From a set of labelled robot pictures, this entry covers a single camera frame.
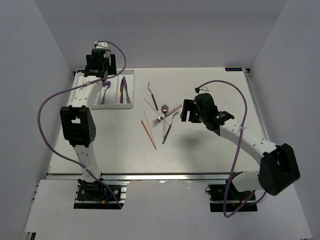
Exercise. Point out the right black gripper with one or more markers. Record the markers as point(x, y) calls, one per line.
point(189, 105)

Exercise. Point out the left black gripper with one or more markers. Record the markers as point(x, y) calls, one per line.
point(111, 68)

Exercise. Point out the iridescent rainbow spoon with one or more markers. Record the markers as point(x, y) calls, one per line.
point(106, 86)

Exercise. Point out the black handled fork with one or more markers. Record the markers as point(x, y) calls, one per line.
point(152, 96)
point(169, 128)

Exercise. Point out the pink handled spoon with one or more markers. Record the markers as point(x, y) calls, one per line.
point(164, 109)

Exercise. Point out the ornate silver knife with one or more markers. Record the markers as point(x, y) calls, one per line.
point(128, 100)

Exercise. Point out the pink handled fork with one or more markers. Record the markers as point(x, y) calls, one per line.
point(159, 119)

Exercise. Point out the iridescent rainbow knife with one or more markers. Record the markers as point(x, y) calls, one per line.
point(122, 88)

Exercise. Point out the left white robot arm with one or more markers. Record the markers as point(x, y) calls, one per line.
point(78, 126)

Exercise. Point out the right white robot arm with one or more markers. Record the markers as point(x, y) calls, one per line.
point(278, 166)

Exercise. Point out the white divided cutlery tray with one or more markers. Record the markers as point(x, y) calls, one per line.
point(112, 95)

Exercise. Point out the blue logo sticker right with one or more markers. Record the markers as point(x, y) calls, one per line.
point(233, 69)

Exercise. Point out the white chopstick upper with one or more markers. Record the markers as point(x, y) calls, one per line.
point(152, 108)

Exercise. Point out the orange chopstick left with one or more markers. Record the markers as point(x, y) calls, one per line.
point(148, 134)

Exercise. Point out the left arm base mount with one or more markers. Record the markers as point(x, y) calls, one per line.
point(96, 196)

